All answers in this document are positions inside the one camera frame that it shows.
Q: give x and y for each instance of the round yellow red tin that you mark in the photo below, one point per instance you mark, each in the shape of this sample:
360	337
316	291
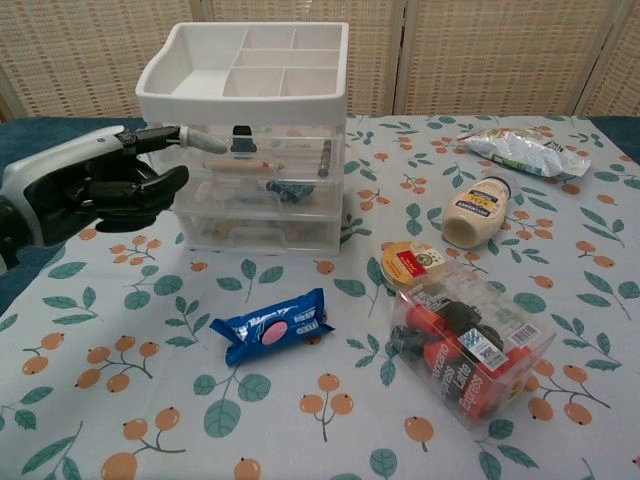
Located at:
407	262

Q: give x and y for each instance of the blue cookie pack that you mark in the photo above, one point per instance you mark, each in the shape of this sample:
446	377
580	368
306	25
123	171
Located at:
270	327

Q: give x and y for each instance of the clear box of coffee capsules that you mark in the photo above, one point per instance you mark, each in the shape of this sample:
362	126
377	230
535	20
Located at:
465	350

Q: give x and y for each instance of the wooden pencil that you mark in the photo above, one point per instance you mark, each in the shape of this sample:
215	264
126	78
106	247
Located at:
245	166

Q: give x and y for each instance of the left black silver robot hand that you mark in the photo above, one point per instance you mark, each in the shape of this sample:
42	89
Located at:
65	170

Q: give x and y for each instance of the small black cone bottle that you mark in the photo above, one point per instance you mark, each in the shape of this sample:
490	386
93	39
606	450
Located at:
244	145

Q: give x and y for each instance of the white green snack bag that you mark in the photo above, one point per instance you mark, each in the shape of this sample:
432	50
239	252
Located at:
520	150

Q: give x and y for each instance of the white drawer organizer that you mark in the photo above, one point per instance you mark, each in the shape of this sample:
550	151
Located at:
240	107

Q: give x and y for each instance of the mayonnaise squeeze bottle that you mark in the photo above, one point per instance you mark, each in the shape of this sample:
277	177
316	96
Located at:
475	210

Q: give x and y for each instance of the clear plastic drawer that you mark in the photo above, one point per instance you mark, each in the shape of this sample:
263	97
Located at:
310	232

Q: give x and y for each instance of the floral leaf berry tablecloth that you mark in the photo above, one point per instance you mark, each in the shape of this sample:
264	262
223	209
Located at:
150	425

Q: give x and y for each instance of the clear drawer with pencil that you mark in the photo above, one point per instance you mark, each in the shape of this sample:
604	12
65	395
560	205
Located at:
295	150

